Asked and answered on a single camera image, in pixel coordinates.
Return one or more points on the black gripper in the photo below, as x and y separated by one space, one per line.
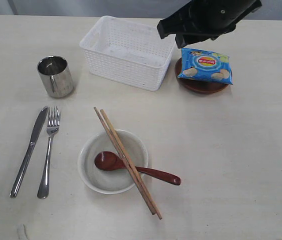
205 19

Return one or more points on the blue chips bag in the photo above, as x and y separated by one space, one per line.
205 66

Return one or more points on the white perforated plastic basket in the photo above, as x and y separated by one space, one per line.
128 52

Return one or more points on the brown round plate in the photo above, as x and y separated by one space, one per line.
199 87

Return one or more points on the metal cup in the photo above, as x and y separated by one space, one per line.
55 75

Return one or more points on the silver fork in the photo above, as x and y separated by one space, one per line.
53 126

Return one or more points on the silver table knife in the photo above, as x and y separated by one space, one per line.
33 140

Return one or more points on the wooden chopstick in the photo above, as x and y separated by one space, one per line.
141 180
121 155

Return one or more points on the dark red wooden spoon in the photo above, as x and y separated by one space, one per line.
109 161

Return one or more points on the grey ceramic bowl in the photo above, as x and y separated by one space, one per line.
110 182

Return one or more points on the tape piece on table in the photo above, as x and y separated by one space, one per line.
21 232

